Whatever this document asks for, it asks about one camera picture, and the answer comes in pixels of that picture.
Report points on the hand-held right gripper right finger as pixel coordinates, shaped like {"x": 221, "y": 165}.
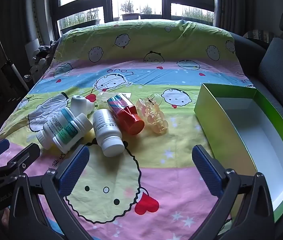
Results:
{"x": 206, "y": 172}

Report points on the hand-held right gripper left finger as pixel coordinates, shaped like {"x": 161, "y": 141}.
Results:
{"x": 74, "y": 170}

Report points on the small white teal-label bottle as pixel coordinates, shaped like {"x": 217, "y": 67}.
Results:
{"x": 69, "y": 135}

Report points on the large white teal-label bottle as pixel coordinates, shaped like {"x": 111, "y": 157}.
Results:
{"x": 54, "y": 122}

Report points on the white plain-label bottle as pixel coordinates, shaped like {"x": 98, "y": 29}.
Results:
{"x": 106, "y": 132}

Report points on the green cardboard box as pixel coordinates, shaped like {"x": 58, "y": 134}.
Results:
{"x": 244, "y": 130}

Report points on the white nozzle device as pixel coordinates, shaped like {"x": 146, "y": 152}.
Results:
{"x": 80, "y": 103}

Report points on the pink tube with red cap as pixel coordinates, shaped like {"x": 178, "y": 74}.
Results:
{"x": 129, "y": 120}

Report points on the amber transparent hair claw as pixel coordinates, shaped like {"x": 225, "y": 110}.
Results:
{"x": 154, "y": 117}

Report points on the clear rectangular hair clip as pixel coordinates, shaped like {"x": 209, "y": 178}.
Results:
{"x": 127, "y": 95}

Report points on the cartoon printed bed sheet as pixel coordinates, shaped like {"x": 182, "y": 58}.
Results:
{"x": 156, "y": 142}

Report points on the mop with grey stick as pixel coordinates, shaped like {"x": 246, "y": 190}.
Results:
{"x": 11, "y": 65}

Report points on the pile of plush toys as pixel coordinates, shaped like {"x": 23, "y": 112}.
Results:
{"x": 41, "y": 57}

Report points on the white board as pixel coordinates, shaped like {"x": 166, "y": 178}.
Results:
{"x": 32, "y": 47}

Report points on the potted plant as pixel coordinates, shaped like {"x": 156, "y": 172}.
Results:
{"x": 129, "y": 15}

